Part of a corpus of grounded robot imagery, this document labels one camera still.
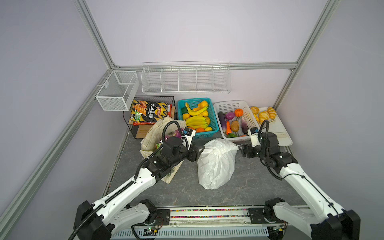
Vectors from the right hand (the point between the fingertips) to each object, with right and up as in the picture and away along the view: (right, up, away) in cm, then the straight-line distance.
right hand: (247, 146), depth 81 cm
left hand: (-26, +1, -9) cm, 27 cm away
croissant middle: (+23, +19, +31) cm, 43 cm away
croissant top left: (+18, +24, +35) cm, 46 cm away
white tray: (+30, +11, +26) cm, 41 cm away
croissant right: (+31, +22, +34) cm, 51 cm away
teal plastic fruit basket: (-26, +20, +29) cm, 44 cm away
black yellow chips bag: (-60, +19, +10) cm, 64 cm away
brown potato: (0, +11, +24) cm, 27 cm away
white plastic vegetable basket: (+2, +16, +34) cm, 38 cm away
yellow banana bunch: (-28, +14, +22) cm, 38 cm away
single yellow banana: (-29, +22, +30) cm, 47 cm away
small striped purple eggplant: (+6, +11, +26) cm, 29 cm away
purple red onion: (-3, +19, +28) cm, 34 cm away
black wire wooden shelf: (-71, +7, +27) cm, 76 cm away
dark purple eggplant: (-9, +19, +31) cm, 37 cm away
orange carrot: (-6, +10, +24) cm, 26 cm away
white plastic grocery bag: (-17, -8, -3) cm, 19 cm away
